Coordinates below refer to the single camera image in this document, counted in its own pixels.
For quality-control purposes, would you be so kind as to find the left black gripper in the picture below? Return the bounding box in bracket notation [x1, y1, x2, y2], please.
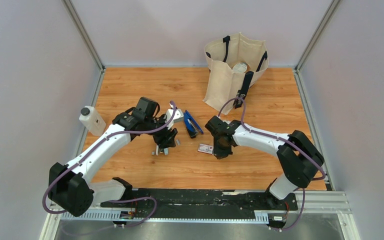
[144, 114, 178, 150]

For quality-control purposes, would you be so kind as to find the light grey white stapler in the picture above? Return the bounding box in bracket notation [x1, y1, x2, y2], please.
[154, 145, 169, 156]

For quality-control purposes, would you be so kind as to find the red white staples box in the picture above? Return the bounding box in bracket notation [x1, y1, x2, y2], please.
[197, 143, 214, 155]

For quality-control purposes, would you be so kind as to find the blue black stapler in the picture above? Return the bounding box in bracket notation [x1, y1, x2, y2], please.
[183, 110, 204, 139]

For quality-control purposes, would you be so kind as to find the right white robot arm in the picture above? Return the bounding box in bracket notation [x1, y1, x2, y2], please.
[205, 116, 326, 210]

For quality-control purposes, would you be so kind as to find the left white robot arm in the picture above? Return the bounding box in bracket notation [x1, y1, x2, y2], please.
[42, 97, 178, 217]

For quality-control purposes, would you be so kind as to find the white roll in bag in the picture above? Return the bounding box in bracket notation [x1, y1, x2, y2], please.
[232, 62, 249, 74]

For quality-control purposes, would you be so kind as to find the cream canvas tote bag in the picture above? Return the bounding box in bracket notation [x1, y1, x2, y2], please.
[203, 32, 269, 115]

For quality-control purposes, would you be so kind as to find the white bottle black cap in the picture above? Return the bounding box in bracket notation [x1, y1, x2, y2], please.
[78, 106, 107, 137]

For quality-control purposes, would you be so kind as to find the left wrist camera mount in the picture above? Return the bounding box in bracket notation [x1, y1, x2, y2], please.
[165, 108, 184, 129]

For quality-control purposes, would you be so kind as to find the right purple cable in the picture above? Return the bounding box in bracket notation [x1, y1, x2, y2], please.
[217, 97, 327, 232]

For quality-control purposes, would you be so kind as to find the purple cable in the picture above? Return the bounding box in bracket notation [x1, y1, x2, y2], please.
[217, 97, 327, 232]
[42, 100, 178, 229]

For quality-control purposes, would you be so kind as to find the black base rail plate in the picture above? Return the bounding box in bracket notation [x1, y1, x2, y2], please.
[100, 188, 299, 220]

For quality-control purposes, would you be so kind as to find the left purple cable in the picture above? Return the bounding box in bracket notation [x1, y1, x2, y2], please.
[42, 100, 178, 229]

